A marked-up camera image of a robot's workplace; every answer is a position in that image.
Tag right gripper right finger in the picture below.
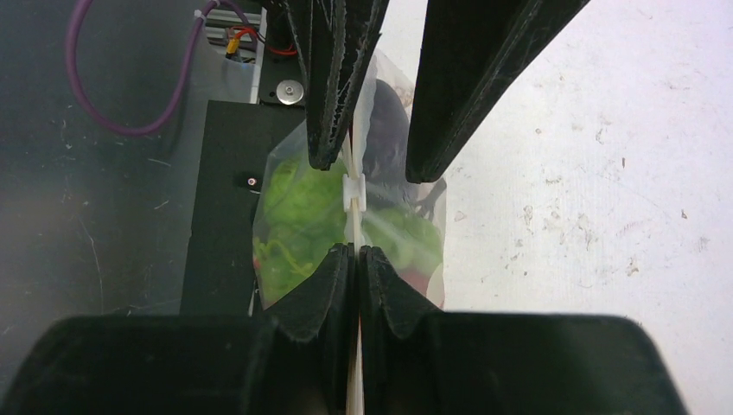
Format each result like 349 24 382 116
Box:
357 247 686 414

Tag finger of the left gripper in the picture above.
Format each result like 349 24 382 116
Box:
405 0 587 183

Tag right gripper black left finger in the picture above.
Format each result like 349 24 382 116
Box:
1 245 355 414

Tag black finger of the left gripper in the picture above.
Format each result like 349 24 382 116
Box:
283 0 389 170

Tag dark purple eggplant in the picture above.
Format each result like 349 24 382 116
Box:
362 80 410 189

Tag green lettuce head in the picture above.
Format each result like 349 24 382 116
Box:
253 157 347 307

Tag clear zip top bag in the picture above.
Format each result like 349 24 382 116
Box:
260 52 447 414

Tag green grape bunch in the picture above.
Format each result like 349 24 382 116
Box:
362 207 443 277

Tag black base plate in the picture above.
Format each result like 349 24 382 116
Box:
180 11 304 316

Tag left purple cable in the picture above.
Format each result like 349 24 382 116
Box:
64 0 258 138

